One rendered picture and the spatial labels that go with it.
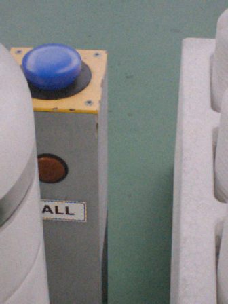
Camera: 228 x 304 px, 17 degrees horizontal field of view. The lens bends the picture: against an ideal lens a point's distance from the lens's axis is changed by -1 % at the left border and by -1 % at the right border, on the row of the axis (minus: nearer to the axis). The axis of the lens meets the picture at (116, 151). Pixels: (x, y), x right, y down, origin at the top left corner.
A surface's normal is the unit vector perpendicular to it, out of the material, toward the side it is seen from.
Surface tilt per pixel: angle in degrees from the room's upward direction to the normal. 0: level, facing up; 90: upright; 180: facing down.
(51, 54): 0
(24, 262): 90
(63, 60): 0
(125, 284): 0
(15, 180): 90
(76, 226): 90
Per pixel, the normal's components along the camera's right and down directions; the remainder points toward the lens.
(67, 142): -0.07, 0.66
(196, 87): 0.00, -0.76
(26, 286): 0.93, 0.25
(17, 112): 0.81, -0.33
